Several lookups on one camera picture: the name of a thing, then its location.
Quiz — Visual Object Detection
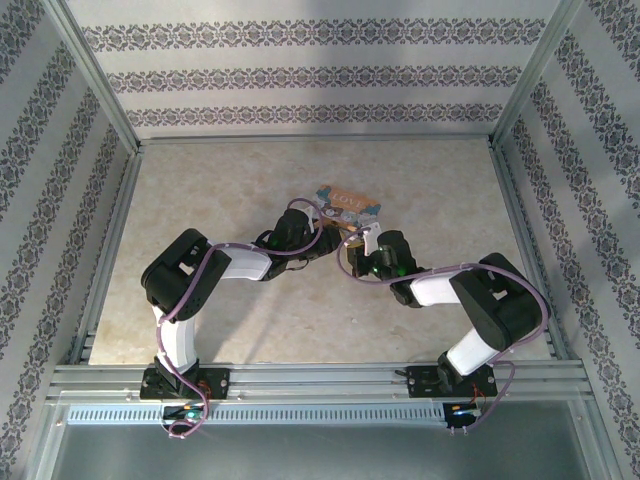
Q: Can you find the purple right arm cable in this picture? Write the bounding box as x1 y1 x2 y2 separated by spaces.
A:
337 234 551 436

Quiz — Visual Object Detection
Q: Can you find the aluminium frame post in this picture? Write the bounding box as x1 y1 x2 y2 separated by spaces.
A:
42 0 144 156
492 0 587 151

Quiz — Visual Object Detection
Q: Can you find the aluminium back rail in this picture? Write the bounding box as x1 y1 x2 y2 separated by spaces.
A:
137 135 494 147

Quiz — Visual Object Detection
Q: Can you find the aluminium left frame post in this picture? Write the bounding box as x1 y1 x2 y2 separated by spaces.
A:
42 0 144 156

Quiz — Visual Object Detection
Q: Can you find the aluminium right side rail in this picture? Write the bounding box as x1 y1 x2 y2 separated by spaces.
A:
488 142 581 361

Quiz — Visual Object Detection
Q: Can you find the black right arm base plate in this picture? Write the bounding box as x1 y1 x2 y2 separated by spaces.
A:
405 364 501 399

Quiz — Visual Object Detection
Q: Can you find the LOVE bear print tin box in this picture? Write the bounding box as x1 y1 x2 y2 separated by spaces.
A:
313 183 384 232

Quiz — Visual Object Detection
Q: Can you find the controller board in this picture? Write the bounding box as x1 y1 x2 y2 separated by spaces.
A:
163 405 206 424
447 402 484 429

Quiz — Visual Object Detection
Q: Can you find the aluminium right frame post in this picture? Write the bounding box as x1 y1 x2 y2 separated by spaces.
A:
492 0 587 151

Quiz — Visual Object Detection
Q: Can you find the aluminium front rail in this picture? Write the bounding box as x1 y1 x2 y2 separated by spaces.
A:
47 363 594 402

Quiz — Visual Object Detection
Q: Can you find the left controller board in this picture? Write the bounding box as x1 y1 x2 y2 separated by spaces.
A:
163 405 206 424

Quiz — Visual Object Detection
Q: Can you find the aluminium left side rail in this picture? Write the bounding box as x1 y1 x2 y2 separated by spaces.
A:
69 149 144 366

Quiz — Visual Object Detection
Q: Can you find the aluminium rail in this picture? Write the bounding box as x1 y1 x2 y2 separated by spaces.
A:
137 135 494 147
69 149 144 366
47 363 594 402
488 142 581 361

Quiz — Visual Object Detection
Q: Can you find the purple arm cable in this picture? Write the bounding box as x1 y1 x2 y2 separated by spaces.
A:
157 197 326 441
337 234 551 436

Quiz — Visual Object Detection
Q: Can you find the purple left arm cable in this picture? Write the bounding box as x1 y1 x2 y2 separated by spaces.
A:
157 197 326 441

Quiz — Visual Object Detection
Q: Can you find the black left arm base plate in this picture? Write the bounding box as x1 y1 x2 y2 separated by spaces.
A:
139 366 232 401

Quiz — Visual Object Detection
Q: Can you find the right controller board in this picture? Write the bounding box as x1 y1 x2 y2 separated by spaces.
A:
447 402 484 429

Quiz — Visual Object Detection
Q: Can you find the grey metal shelf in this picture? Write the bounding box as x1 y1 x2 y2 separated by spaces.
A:
49 423 594 480

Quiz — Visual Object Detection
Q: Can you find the grey slotted cable duct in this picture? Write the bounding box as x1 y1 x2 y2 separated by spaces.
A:
67 403 446 426

